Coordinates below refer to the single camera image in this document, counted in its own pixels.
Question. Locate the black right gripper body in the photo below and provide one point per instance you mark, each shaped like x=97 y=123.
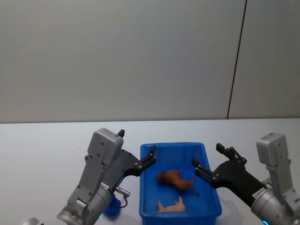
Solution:
x=234 y=175

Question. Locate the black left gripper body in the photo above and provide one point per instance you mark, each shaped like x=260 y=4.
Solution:
x=117 y=167

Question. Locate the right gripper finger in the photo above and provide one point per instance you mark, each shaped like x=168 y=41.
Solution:
x=232 y=153
x=204 y=173

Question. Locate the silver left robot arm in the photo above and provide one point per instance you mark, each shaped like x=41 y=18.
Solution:
x=103 y=144

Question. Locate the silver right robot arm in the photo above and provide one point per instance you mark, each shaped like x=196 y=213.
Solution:
x=273 y=147

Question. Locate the brown toy animal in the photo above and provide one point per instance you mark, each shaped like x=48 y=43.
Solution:
x=175 y=179

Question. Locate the blue plastic bin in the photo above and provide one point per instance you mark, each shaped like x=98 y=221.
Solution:
x=150 y=194

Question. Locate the small blue plastic toy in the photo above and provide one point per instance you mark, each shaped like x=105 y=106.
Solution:
x=113 y=207

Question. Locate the pink toy pig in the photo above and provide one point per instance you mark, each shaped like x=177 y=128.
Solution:
x=174 y=207

